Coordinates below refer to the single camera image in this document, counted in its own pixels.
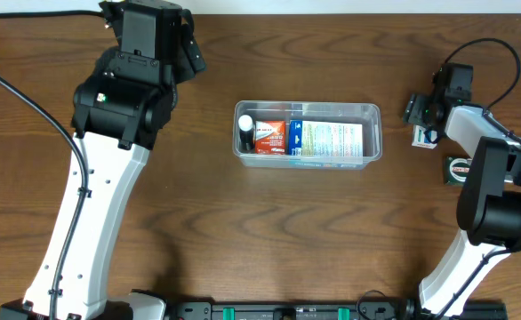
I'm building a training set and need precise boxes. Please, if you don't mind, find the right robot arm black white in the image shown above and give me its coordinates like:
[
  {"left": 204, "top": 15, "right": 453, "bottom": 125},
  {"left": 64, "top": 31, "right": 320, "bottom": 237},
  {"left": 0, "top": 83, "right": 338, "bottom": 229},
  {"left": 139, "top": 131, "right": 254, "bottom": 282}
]
[{"left": 403, "top": 62, "right": 521, "bottom": 319}]

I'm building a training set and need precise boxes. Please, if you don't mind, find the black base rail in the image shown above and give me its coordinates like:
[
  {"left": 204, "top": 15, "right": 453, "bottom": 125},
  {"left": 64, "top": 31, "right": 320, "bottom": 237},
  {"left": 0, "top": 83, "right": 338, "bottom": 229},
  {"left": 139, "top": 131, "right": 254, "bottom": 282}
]
[{"left": 165, "top": 300, "right": 434, "bottom": 320}]

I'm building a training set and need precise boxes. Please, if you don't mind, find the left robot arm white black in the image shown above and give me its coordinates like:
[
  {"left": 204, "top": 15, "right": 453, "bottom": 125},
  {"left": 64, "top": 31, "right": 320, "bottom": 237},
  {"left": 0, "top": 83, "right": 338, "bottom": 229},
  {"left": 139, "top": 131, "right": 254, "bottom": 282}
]
[{"left": 0, "top": 0, "right": 206, "bottom": 319}]

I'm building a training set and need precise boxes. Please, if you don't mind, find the white Panadol box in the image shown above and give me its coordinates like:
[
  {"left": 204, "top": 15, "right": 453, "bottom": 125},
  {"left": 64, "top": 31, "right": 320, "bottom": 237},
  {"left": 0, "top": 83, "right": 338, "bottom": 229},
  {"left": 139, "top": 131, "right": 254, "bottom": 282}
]
[{"left": 412, "top": 125, "right": 437, "bottom": 149}]

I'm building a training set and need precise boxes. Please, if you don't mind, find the red orange medicine box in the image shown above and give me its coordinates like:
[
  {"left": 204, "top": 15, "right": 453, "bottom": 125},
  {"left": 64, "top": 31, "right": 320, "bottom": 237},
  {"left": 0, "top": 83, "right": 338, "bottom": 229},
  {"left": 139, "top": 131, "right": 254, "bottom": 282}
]
[{"left": 254, "top": 121, "right": 286, "bottom": 155}]

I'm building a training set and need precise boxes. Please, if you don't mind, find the clear plastic container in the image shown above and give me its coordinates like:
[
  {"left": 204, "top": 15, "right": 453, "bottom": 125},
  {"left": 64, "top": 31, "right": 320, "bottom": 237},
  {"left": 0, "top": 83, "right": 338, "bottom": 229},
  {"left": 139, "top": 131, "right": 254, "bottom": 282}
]
[{"left": 233, "top": 100, "right": 382, "bottom": 170}]

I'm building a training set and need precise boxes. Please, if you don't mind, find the green round tin box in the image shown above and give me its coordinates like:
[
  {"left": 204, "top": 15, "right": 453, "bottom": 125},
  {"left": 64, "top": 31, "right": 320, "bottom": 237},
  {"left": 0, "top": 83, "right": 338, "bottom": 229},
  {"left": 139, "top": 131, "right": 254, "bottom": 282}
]
[{"left": 444, "top": 156, "right": 472, "bottom": 186}]

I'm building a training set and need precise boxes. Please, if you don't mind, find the blue KoolFever box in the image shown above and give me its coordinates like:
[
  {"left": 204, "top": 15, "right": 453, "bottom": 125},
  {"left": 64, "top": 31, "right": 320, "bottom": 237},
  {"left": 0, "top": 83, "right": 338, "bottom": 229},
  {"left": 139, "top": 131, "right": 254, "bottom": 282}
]
[{"left": 288, "top": 120, "right": 364, "bottom": 168}]

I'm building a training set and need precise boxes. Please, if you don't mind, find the black bottle with white cap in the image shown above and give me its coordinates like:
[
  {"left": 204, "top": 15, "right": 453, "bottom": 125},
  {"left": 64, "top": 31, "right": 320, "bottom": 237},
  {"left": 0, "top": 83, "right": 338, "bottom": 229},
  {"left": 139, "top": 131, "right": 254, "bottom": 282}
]
[{"left": 237, "top": 115, "right": 255, "bottom": 152}]

